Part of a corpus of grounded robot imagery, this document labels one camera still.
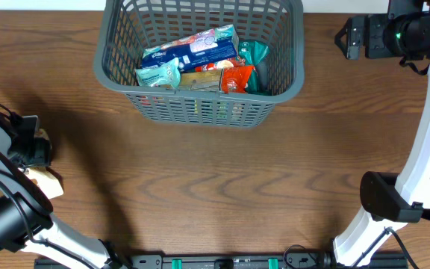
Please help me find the teal white small sachet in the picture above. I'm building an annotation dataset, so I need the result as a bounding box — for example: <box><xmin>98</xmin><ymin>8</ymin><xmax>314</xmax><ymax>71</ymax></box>
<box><xmin>135</xmin><ymin>58</ymin><xmax>181</xmax><ymax>88</ymax></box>

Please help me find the beige coffee bag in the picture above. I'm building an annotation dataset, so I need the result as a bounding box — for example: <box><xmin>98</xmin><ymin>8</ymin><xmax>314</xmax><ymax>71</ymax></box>
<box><xmin>23</xmin><ymin>128</ymin><xmax>64</xmax><ymax>199</ymax></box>

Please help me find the grey plastic basket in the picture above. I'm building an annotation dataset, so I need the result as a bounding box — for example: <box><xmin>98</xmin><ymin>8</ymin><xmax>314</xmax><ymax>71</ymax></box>
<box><xmin>93</xmin><ymin>0</ymin><xmax>305</xmax><ymax>129</ymax></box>

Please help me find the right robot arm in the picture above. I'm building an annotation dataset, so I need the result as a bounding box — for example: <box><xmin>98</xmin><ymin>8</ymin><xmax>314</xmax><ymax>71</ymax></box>
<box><xmin>317</xmin><ymin>0</ymin><xmax>430</xmax><ymax>268</ymax></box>

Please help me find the orange spaghetti packet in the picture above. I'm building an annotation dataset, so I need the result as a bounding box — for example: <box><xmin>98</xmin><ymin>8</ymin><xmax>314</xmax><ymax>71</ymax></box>
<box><xmin>161</xmin><ymin>65</ymin><xmax>255</xmax><ymax>94</ymax></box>

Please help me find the green Nescafe 3in1 bag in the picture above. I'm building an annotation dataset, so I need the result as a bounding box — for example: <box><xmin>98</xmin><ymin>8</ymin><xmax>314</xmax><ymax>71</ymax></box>
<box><xmin>194</xmin><ymin>40</ymin><xmax>270</xmax><ymax>94</ymax></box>

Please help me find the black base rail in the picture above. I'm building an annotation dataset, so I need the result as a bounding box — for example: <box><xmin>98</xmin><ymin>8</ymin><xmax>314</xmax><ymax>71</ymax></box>
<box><xmin>34</xmin><ymin>248</ymin><xmax>409</xmax><ymax>269</ymax></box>

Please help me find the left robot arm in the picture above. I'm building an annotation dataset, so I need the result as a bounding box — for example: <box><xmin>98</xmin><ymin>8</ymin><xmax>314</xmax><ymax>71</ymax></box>
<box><xmin>0</xmin><ymin>104</ymin><xmax>132</xmax><ymax>268</ymax></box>

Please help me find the Kleenex tissue multipack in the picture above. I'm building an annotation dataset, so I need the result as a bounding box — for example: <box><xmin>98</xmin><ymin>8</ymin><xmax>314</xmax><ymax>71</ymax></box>
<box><xmin>140</xmin><ymin>25</ymin><xmax>239</xmax><ymax>72</ymax></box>

